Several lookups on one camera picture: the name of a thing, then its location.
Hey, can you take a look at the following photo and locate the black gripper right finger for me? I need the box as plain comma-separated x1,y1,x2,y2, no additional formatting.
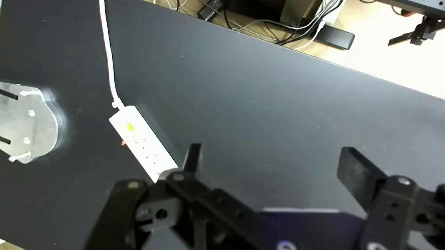
335,146,445,250

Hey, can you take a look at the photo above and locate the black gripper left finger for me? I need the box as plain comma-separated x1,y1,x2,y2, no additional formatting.
83,142,289,250

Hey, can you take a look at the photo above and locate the white power strip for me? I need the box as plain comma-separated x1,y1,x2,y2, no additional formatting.
107,105,179,184

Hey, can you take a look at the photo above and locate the flat black box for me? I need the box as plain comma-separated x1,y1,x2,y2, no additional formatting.
314,24,357,52

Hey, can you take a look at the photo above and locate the black tripod stand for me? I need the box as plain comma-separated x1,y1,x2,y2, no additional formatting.
386,0,445,48

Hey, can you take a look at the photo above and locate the small black adapter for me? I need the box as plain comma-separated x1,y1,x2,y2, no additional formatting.
197,0,225,23

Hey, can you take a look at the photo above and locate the white cylindrical container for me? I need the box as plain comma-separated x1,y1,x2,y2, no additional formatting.
0,81,62,167

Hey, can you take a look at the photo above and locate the white power strip cable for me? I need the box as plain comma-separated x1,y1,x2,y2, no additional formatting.
97,0,125,112

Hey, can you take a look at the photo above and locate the bundle of floor cables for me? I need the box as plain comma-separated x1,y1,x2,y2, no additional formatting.
225,0,346,49

